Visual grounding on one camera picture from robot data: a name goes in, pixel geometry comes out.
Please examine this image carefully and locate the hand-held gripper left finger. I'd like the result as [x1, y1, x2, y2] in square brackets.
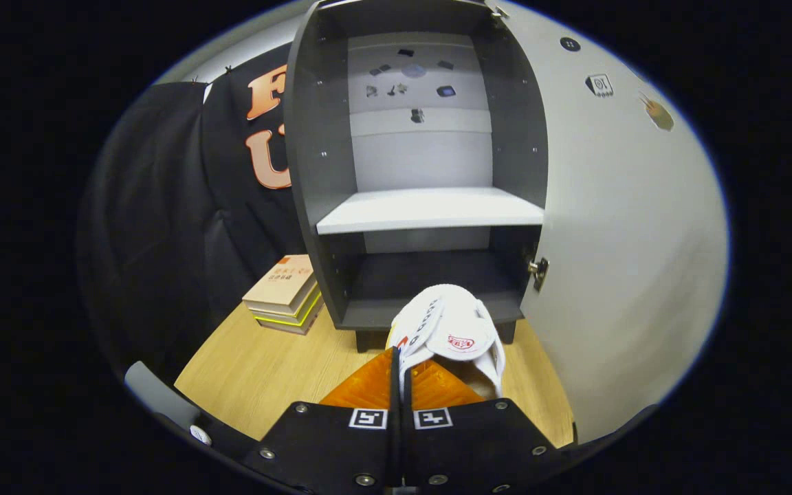
[241, 347, 397, 492]

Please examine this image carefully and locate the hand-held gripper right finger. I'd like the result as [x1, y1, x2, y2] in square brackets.
[399, 357, 575, 492]

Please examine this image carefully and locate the white shoe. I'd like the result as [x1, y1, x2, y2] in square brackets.
[386, 283, 507, 403]

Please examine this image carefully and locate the dark grey shoe cabinet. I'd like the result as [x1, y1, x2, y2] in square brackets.
[283, 0, 551, 353]

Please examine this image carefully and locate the yellow edged book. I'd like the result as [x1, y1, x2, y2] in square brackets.
[248, 289, 325, 336]

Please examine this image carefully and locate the orange beige book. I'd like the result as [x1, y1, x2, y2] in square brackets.
[241, 254, 318, 316]

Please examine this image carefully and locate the black backdrop cloth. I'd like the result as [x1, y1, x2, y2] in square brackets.
[80, 45, 314, 386]

